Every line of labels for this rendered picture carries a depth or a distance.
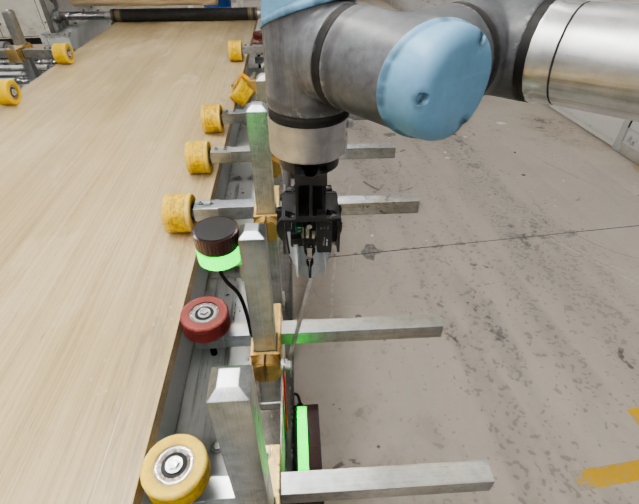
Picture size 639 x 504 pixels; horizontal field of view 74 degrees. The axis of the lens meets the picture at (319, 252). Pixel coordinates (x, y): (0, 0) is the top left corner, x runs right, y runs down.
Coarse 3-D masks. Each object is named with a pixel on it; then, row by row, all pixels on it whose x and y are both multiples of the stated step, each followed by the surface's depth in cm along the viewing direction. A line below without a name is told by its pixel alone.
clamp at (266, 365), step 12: (276, 312) 76; (276, 324) 74; (276, 336) 72; (252, 348) 70; (276, 348) 70; (252, 360) 70; (264, 360) 69; (276, 360) 69; (264, 372) 69; (276, 372) 69
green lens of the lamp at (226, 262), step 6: (198, 252) 56; (234, 252) 56; (198, 258) 57; (204, 258) 56; (210, 258) 55; (216, 258) 55; (222, 258) 56; (228, 258) 56; (234, 258) 57; (240, 258) 58; (204, 264) 57; (210, 264) 56; (216, 264) 56; (222, 264) 56; (228, 264) 57; (234, 264) 57; (210, 270) 57; (216, 270) 57; (222, 270) 57
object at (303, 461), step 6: (300, 408) 80; (306, 408) 80; (300, 414) 79; (306, 414) 79; (300, 420) 78; (306, 420) 78; (300, 426) 77; (306, 426) 77; (300, 432) 77; (306, 432) 77; (300, 438) 76; (306, 438) 76; (300, 444) 75; (306, 444) 75; (300, 450) 74; (306, 450) 74; (300, 456) 73; (306, 456) 73; (300, 462) 72; (306, 462) 72; (300, 468) 72; (306, 468) 72
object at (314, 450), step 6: (312, 408) 80; (312, 414) 79; (312, 420) 78; (312, 426) 77; (312, 432) 77; (318, 432) 77; (312, 438) 76; (318, 438) 76; (312, 444) 75; (318, 444) 75; (312, 450) 74; (318, 450) 74; (312, 456) 73; (318, 456) 73; (312, 462) 72; (318, 462) 72; (312, 468) 72; (318, 468) 72
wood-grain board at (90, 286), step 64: (64, 64) 183; (128, 64) 183; (192, 64) 183; (0, 128) 131; (64, 128) 131; (128, 128) 131; (192, 128) 131; (0, 192) 102; (64, 192) 102; (128, 192) 102; (192, 192) 102; (0, 256) 84; (64, 256) 84; (128, 256) 84; (192, 256) 84; (0, 320) 71; (64, 320) 71; (128, 320) 71; (0, 384) 61; (64, 384) 61; (128, 384) 61; (0, 448) 54; (64, 448) 54; (128, 448) 54
